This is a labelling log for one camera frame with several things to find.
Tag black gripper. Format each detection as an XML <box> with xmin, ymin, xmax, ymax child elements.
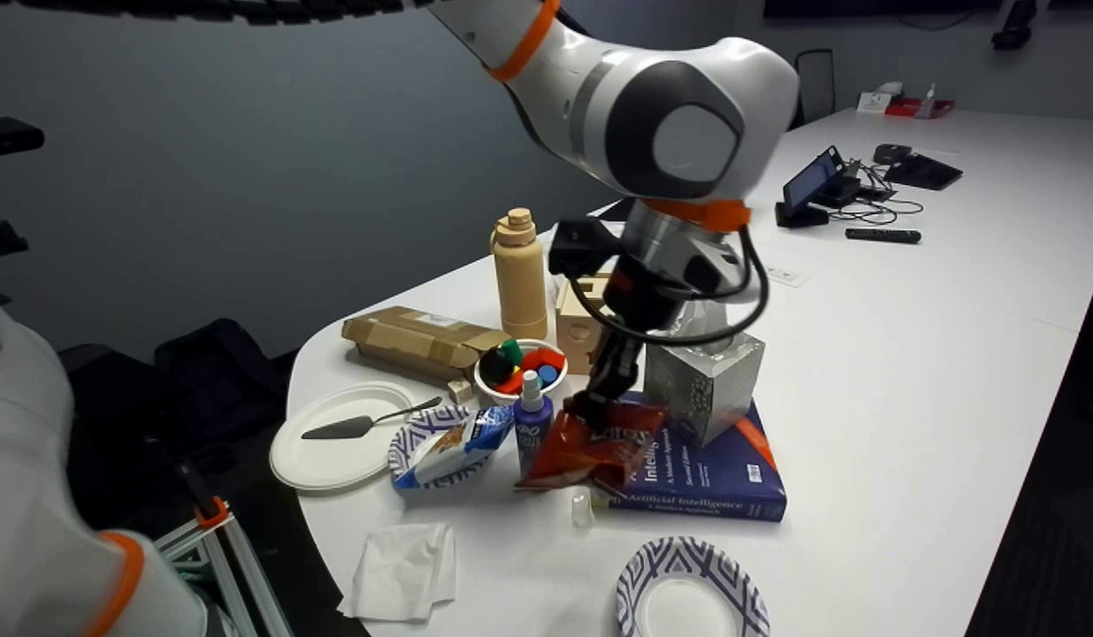
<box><xmin>575</xmin><ymin>254</ymin><xmax>701</xmax><ymax>433</ymax></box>

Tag red Doritos chip bag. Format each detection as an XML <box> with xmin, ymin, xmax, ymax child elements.
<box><xmin>516</xmin><ymin>393</ymin><xmax>674</xmax><ymax>492</ymax></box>

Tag plain white plate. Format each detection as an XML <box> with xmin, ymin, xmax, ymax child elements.
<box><xmin>266</xmin><ymin>382</ymin><xmax>426</xmax><ymax>497</ymax></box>

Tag upright wooden block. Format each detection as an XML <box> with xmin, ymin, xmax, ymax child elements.
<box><xmin>551</xmin><ymin>271</ymin><xmax>612</xmax><ymax>374</ymax></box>

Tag silver cube box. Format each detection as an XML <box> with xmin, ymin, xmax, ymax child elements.
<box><xmin>644</xmin><ymin>329</ymin><xmax>768</xmax><ymax>448</ymax></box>

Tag white bowl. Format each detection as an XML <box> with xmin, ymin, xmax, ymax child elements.
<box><xmin>470</xmin><ymin>335</ymin><xmax>575</xmax><ymax>403</ymax></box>

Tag blue hardcover book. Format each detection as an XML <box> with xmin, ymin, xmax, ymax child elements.
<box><xmin>592</xmin><ymin>399</ymin><xmax>793</xmax><ymax>525</ymax></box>

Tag beige squeeze bottle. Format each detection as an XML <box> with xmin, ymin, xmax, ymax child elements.
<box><xmin>489</xmin><ymin>204</ymin><xmax>556</xmax><ymax>343</ymax></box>

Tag blue pretzel crisps bag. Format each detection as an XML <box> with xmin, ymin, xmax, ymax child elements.
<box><xmin>391</xmin><ymin>399</ymin><xmax>519</xmax><ymax>492</ymax></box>

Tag long wooden blocks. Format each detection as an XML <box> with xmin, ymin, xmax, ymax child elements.
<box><xmin>340</xmin><ymin>304</ymin><xmax>506</xmax><ymax>387</ymax></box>

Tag white paper napkin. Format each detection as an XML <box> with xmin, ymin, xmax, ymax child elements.
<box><xmin>335</xmin><ymin>518</ymin><xmax>459</xmax><ymax>627</ymax></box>

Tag black tablet on stand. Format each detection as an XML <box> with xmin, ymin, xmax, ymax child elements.
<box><xmin>775</xmin><ymin>141</ymin><xmax>862</xmax><ymax>230</ymax></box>

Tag black remote control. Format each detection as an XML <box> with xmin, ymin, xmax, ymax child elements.
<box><xmin>842</xmin><ymin>222</ymin><xmax>926</xmax><ymax>249</ymax></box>

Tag dark chair at table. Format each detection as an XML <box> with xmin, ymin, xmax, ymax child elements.
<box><xmin>790</xmin><ymin>47</ymin><xmax>840</xmax><ymax>128</ymax></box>

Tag flat black case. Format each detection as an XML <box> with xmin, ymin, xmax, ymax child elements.
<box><xmin>880</xmin><ymin>151</ymin><xmax>967</xmax><ymax>191</ymax></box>

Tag grey tripod orange clamp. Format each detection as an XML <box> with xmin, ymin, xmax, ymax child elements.
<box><xmin>154</xmin><ymin>492</ymin><xmax>295</xmax><ymax>637</ymax></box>

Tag red flat packet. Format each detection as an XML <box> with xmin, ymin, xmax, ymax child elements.
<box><xmin>886</xmin><ymin>85</ymin><xmax>959</xmax><ymax>119</ymax></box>

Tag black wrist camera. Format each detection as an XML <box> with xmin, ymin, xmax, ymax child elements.
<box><xmin>548</xmin><ymin>216</ymin><xmax>628</xmax><ymax>282</ymax></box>

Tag black robot wrist cable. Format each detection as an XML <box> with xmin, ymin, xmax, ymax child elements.
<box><xmin>565</xmin><ymin>222</ymin><xmax>773</xmax><ymax>350</ymax></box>

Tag thin black table cable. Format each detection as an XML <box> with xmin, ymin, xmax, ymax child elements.
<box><xmin>849</xmin><ymin>191</ymin><xmax>926</xmax><ymax>230</ymax></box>

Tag white robot arm orange ring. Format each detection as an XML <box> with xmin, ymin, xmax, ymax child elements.
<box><xmin>0</xmin><ymin>287</ymin><xmax>213</xmax><ymax>637</ymax></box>

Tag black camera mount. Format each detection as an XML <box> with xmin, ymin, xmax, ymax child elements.
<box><xmin>0</xmin><ymin>115</ymin><xmax>46</xmax><ymax>261</ymax></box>

